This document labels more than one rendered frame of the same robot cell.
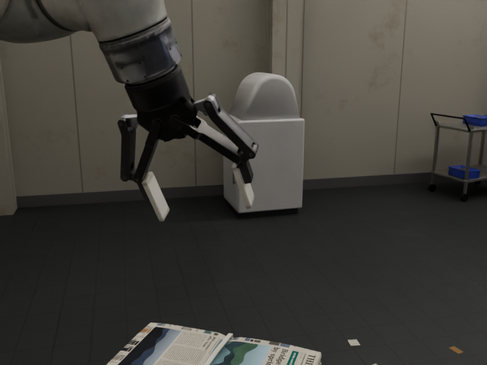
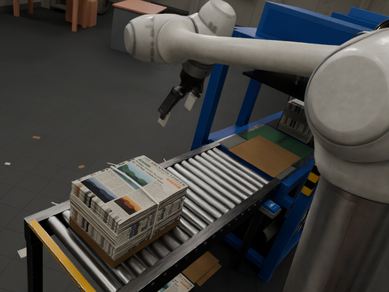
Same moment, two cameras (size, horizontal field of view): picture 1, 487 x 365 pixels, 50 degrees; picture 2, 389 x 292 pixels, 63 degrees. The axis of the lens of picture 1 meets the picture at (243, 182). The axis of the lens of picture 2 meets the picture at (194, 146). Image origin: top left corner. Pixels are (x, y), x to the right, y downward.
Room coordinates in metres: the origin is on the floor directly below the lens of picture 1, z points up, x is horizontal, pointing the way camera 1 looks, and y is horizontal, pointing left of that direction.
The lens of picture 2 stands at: (0.39, 1.00, 1.83)
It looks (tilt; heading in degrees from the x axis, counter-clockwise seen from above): 29 degrees down; 284
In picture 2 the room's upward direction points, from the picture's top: 15 degrees clockwise
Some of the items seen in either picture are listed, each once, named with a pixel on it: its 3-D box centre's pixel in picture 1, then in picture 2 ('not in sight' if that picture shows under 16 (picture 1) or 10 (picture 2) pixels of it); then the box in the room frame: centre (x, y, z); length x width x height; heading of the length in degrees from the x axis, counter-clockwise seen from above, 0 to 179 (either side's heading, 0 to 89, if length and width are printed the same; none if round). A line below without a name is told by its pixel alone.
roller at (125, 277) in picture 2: not in sight; (95, 246); (0.88, 0.22, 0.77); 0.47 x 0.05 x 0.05; 161
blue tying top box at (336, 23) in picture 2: not in sight; (317, 33); (0.38, -1.23, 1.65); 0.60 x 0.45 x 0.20; 161
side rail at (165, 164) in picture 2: not in sight; (147, 179); (0.95, -0.35, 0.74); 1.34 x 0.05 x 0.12; 71
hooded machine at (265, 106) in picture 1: (261, 143); not in sight; (5.16, -0.18, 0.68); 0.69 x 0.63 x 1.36; 103
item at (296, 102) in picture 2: not in sight; (305, 118); (0.19, -1.77, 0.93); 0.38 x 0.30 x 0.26; 71
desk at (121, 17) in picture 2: not in sight; (139, 26); (3.94, -5.49, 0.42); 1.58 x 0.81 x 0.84; 106
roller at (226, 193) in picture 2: not in sight; (210, 182); (0.62, -0.52, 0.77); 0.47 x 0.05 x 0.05; 161
